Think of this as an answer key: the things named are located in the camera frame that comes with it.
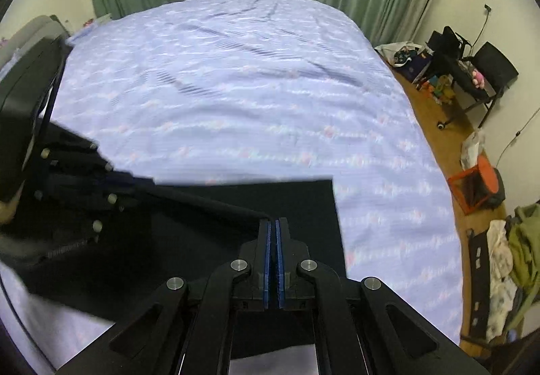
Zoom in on purple floral striped duvet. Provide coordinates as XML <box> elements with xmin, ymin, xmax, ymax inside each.
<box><xmin>1</xmin><ymin>0</ymin><xmax>465</xmax><ymax>374</ymax></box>

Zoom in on pile of clothes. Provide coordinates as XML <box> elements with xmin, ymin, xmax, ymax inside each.
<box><xmin>486</xmin><ymin>203</ymin><xmax>539</xmax><ymax>341</ymax></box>

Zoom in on black pants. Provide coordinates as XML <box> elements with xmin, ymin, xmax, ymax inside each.
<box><xmin>18</xmin><ymin>179</ymin><xmax>346</xmax><ymax>320</ymax></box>

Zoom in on grey padded headboard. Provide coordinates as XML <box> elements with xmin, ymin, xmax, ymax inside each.
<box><xmin>0</xmin><ymin>15</ymin><xmax>69</xmax><ymax>67</ymax></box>

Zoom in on black folding chair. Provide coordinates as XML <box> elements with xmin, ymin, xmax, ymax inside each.
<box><xmin>423</xmin><ymin>26</ymin><xmax>519</xmax><ymax>128</ymax></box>

